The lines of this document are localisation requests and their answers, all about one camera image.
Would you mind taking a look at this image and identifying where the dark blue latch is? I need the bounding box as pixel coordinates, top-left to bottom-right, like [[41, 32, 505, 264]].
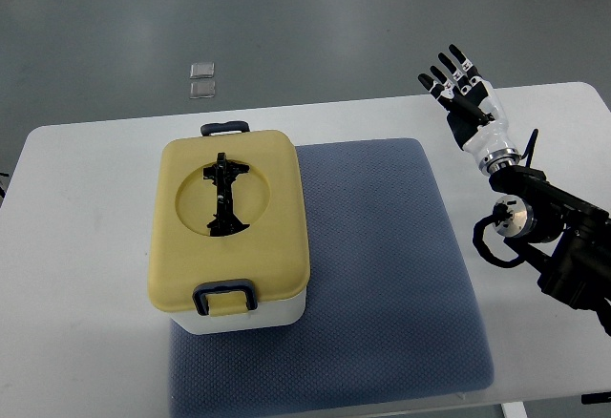
[[200, 120, 250, 136], [192, 279, 259, 317]]

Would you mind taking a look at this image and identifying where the blue grey cushion mat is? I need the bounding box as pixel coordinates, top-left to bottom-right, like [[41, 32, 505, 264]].
[[169, 138, 494, 417]]

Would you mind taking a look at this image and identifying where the yellow storage box lid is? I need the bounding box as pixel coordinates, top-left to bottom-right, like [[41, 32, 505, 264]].
[[148, 131, 310, 317]]

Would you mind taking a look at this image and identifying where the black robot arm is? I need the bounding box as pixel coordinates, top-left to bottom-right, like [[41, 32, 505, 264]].
[[473, 130, 610, 332]]

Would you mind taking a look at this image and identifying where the black cable loop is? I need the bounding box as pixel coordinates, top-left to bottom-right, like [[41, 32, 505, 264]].
[[473, 214, 529, 267]]

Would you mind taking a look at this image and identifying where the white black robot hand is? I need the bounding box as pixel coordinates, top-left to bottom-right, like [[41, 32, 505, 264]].
[[418, 44, 521, 176]]

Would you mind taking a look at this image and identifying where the dark blue rear latch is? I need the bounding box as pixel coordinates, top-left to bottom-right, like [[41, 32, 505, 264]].
[[200, 120, 250, 136]]

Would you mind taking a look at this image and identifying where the dark blue front latch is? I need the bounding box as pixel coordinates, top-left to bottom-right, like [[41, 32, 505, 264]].
[[192, 279, 259, 317]]

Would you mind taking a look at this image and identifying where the white storage box base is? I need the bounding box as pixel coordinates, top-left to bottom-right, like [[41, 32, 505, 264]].
[[170, 288, 306, 335]]

